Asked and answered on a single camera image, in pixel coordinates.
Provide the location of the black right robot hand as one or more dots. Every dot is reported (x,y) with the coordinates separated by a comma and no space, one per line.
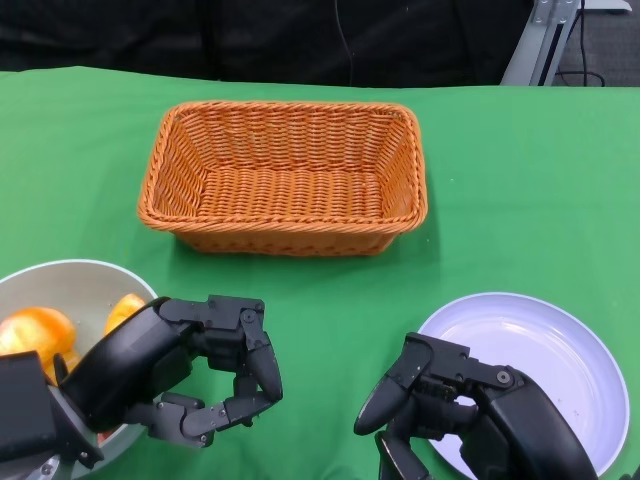
(525,425)

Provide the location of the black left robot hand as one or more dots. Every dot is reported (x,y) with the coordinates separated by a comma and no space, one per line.
(135,360)

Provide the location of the grey-green bowl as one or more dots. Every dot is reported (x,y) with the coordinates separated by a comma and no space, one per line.
(75,290)

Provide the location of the orange striped bread roll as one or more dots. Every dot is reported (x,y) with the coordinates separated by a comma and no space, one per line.
(125,312)
(35,330)

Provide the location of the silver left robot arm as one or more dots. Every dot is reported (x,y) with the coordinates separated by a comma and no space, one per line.
(80,442)

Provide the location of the orange wicker basket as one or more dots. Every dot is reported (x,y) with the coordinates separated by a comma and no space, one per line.
(290,195)

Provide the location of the green tablecloth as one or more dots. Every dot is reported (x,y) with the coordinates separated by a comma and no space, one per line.
(500,200)

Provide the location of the black backdrop cloth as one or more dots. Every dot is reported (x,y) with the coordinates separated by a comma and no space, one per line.
(150,30)

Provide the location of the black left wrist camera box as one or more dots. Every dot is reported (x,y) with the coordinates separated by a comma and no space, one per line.
(22,405)

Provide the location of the aluminium frame stand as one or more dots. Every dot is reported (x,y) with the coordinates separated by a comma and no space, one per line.
(530,50)

